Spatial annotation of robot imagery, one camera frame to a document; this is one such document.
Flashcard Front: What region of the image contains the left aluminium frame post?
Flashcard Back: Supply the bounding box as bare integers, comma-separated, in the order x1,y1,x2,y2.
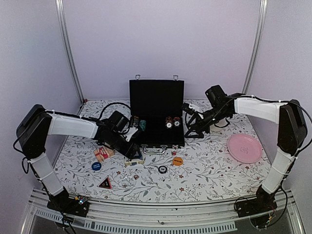
55,0,85,103

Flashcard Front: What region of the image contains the black poker case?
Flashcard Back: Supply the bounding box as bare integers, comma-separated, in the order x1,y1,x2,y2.
129,79,185,154

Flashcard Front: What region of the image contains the blue card deck box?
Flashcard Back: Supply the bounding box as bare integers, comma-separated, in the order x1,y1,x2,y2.
124,158,145,166

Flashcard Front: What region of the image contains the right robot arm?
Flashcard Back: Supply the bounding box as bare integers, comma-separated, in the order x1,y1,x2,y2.
181,93,310,194

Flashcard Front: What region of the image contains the cream ceramic mug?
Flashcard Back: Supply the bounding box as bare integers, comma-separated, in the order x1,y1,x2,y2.
210,123,229,132

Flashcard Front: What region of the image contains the teal chip stack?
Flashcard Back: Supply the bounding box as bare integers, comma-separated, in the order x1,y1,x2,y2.
139,119,147,132

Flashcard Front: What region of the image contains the right aluminium frame post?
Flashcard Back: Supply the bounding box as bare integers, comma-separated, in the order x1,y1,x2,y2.
242,0,268,93

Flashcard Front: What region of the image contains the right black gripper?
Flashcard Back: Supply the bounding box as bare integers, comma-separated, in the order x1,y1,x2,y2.
185,106,230,138

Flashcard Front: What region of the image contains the red card deck box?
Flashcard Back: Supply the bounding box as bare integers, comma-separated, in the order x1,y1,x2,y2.
94,147,115,162

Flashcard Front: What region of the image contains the blue round button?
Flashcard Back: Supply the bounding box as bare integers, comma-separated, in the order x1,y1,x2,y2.
92,162,101,171

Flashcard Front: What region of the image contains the white black chip stack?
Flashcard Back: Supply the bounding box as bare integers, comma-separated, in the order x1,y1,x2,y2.
131,116,139,128

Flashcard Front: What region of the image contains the orange round button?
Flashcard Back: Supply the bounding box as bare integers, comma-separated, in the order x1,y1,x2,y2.
173,157,183,166

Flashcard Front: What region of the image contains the front aluminium rail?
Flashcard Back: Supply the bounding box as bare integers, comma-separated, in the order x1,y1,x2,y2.
21,189,308,234

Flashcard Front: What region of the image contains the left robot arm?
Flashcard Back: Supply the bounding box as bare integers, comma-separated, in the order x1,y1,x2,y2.
13,104,141,212

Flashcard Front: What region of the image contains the pink plate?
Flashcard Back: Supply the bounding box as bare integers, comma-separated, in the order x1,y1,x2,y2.
227,134,262,164

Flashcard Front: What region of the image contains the orange chip stack left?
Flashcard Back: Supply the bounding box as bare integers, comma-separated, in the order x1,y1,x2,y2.
165,116,173,129

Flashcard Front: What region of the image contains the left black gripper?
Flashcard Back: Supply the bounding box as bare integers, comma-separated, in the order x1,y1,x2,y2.
108,131,142,160

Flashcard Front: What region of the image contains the aluminium frame post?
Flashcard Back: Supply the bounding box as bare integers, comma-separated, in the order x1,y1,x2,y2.
55,0,85,103
242,0,268,93

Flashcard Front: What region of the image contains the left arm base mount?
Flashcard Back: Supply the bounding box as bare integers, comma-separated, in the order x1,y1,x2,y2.
47,191,90,217

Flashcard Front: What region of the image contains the floral tablecloth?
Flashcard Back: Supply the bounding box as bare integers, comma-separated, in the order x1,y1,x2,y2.
45,98,281,203

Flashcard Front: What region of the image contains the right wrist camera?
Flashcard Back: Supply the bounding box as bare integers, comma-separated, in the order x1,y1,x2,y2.
181,103,202,115

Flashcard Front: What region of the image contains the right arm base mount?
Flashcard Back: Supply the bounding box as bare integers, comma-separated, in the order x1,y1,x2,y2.
234,189,277,229

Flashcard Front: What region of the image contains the black triangular token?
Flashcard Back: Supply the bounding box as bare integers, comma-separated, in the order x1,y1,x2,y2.
98,177,112,189

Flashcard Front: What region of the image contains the black white dealer chip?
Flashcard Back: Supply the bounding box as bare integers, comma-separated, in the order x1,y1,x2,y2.
158,165,168,174

